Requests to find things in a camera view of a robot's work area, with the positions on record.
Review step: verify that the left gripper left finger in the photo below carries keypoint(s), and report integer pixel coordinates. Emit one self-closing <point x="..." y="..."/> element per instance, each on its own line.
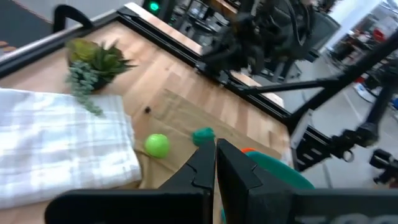
<point x="140" y="207"/>

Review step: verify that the small dark toy berry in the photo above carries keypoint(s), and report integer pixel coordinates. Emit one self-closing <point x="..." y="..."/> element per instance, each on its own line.
<point x="147" y="109"/>

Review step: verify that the black mat with striped edges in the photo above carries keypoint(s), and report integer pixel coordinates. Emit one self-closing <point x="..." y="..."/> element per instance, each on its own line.
<point x="18" y="21"/>

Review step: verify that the potted succulent plant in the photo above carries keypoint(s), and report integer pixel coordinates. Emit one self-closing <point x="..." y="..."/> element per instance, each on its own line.
<point x="102" y="62"/>

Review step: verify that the white folded towel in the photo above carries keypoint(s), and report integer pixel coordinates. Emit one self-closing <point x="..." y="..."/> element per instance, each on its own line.
<point x="62" y="140"/>

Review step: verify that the black clamp lever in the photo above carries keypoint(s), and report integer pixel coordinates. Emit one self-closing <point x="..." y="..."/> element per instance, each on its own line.
<point x="367" y="133"/>

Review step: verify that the dark green toy pepper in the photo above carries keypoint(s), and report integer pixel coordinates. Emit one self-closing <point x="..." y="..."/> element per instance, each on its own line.
<point x="202" y="135"/>

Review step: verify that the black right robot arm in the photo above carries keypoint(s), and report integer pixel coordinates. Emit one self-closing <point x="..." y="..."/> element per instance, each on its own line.
<point x="248" y="40"/>

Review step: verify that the black metal table frame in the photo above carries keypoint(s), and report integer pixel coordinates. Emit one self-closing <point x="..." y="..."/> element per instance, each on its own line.
<point x="174" y="46"/>

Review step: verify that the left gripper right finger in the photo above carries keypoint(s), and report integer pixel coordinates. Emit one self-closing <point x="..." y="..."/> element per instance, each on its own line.
<point x="280" y="207"/>

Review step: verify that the light green toy apple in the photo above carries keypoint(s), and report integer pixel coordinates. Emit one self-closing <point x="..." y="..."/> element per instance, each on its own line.
<point x="157" y="146"/>

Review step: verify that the black device with green light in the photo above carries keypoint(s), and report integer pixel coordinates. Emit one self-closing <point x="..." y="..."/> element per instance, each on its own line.
<point x="154" y="6"/>

